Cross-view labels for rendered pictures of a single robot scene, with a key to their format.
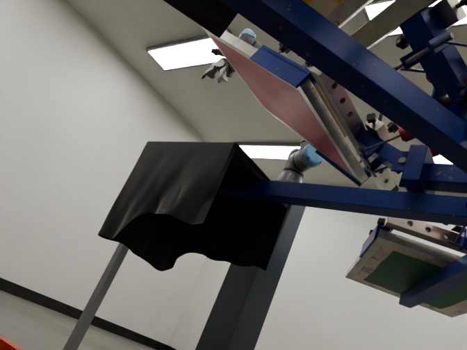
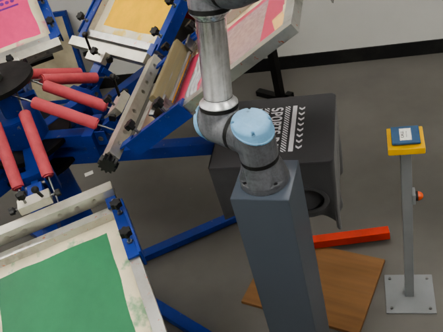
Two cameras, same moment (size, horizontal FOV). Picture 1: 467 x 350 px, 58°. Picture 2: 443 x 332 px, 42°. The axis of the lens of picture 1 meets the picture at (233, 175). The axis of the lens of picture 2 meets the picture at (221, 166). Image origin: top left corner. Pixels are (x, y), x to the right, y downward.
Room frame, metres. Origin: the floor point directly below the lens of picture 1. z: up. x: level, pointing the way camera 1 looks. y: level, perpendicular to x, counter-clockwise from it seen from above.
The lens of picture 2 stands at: (3.23, -0.94, 2.37)
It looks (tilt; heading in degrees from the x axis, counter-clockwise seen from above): 39 degrees down; 156
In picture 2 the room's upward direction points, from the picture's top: 16 degrees counter-clockwise
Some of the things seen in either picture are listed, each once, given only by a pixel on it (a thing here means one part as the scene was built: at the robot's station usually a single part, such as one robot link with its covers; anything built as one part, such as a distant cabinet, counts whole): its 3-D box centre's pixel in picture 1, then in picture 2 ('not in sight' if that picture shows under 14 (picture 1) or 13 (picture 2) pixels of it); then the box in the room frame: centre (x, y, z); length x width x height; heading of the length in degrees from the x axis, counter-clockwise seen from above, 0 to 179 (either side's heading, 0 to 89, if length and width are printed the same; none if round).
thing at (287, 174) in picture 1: (290, 181); (262, 166); (2.07, -0.29, 1.25); 0.15 x 0.15 x 0.10
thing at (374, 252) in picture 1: (436, 255); (46, 267); (1.71, -0.97, 1.05); 1.08 x 0.61 x 0.23; 166
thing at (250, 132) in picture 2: (297, 162); (252, 136); (2.06, -0.29, 1.37); 0.13 x 0.12 x 0.14; 13
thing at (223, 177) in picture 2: (227, 231); (275, 192); (1.73, -0.08, 0.77); 0.46 x 0.09 x 0.36; 46
